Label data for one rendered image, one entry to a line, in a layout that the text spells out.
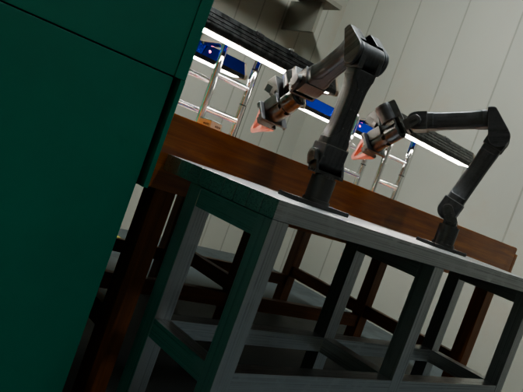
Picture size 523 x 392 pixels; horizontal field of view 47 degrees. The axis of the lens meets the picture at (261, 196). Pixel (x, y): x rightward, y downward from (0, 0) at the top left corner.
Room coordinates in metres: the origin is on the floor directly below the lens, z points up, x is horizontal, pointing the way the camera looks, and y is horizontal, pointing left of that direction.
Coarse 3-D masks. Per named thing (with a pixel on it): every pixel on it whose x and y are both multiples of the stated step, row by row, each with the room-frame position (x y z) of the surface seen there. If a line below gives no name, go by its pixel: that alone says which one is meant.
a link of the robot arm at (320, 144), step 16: (368, 48) 1.45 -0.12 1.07; (368, 64) 1.45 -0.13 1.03; (352, 80) 1.45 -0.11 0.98; (368, 80) 1.46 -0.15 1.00; (352, 96) 1.45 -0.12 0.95; (336, 112) 1.47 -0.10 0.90; (352, 112) 1.46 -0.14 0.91; (336, 128) 1.45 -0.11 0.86; (352, 128) 1.47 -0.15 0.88; (320, 144) 1.47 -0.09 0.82; (336, 144) 1.46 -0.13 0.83; (320, 160) 1.45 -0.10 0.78; (336, 160) 1.46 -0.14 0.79
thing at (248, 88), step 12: (264, 36) 1.92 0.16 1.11; (288, 48) 2.02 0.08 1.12; (216, 60) 2.04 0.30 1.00; (216, 72) 2.03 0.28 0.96; (252, 72) 2.13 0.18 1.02; (240, 84) 2.10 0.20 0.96; (252, 84) 2.13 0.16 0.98; (204, 96) 2.04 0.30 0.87; (204, 108) 2.03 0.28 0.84; (240, 108) 2.13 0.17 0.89; (228, 120) 2.11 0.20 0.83; (240, 120) 2.14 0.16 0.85
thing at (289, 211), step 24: (168, 168) 1.42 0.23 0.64; (192, 168) 1.35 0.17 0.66; (216, 192) 1.27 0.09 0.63; (240, 192) 1.21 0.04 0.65; (264, 192) 1.19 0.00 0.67; (288, 216) 1.15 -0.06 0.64; (312, 216) 1.19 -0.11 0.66; (336, 216) 1.32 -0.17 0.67; (360, 240) 1.30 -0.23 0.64; (384, 240) 1.35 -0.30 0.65; (408, 240) 1.45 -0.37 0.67; (432, 264) 1.49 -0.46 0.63; (456, 264) 1.56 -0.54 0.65; (480, 264) 1.65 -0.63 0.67
